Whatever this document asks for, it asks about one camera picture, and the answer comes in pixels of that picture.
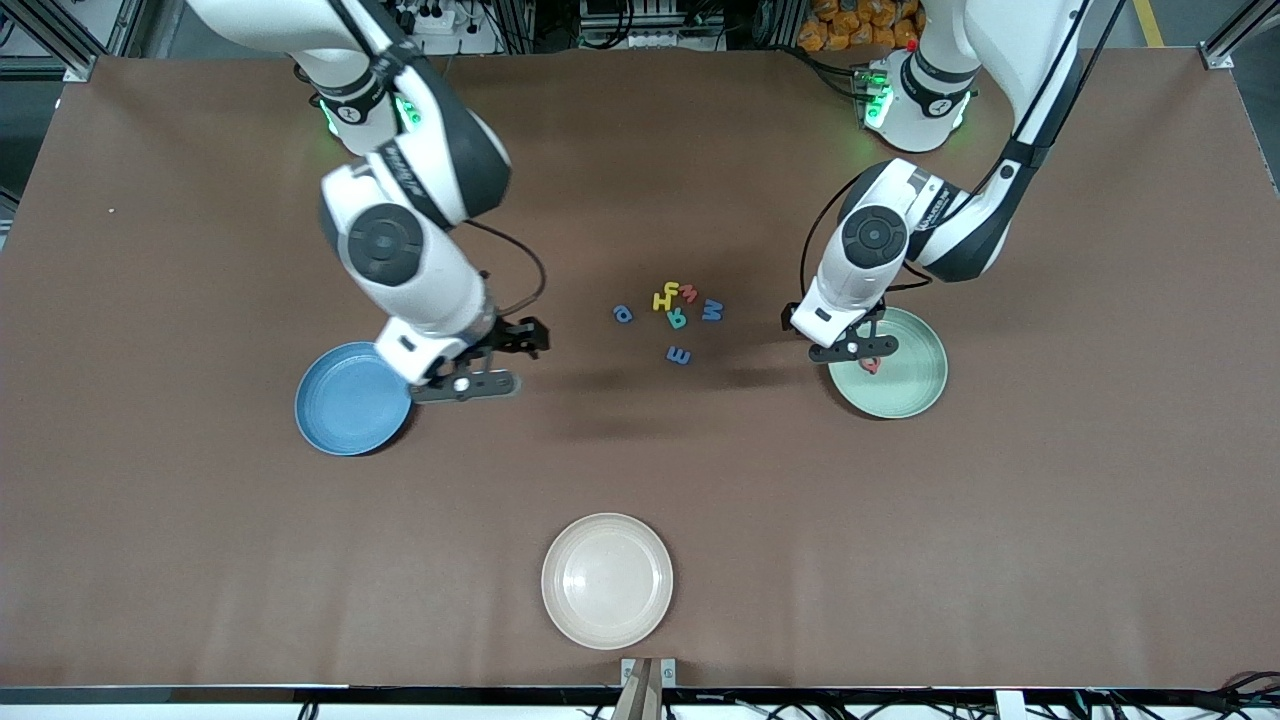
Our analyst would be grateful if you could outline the green plate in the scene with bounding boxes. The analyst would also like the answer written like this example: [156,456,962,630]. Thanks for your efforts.
[826,305,949,420]

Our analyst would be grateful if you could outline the blue plate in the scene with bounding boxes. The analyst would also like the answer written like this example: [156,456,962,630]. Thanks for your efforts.
[294,341,414,457]

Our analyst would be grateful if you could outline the brown table cover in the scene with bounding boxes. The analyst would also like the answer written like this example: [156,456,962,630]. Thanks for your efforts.
[0,50,1280,691]

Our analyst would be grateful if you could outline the beige plate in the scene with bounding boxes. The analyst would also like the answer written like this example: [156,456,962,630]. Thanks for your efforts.
[541,512,675,651]

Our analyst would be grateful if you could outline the pile of orange packets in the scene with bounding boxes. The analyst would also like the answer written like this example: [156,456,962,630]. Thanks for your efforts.
[797,0,926,53]

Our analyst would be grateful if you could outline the long white socket bar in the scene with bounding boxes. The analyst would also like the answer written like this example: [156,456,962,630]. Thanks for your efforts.
[598,28,723,51]

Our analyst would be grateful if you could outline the white power strip with plugs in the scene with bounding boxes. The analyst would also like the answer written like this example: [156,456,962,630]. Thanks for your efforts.
[398,0,459,36]

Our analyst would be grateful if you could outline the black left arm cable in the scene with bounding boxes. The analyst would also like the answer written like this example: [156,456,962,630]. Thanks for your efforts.
[798,170,1131,316]

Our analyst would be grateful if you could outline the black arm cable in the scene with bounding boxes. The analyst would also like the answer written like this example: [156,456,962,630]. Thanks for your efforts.
[798,170,1131,316]
[462,218,548,319]

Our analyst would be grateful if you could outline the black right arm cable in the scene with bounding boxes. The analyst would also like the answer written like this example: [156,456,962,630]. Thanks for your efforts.
[462,218,548,319]

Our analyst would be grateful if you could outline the small metal bracket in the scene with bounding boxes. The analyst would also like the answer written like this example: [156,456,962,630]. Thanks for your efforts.
[620,657,678,689]

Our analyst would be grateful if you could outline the aluminium frame post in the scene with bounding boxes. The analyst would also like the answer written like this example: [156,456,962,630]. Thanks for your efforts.
[1198,0,1280,71]
[0,0,151,83]

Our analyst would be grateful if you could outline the black cable bundle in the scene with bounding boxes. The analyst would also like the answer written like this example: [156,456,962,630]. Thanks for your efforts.
[1080,668,1280,720]

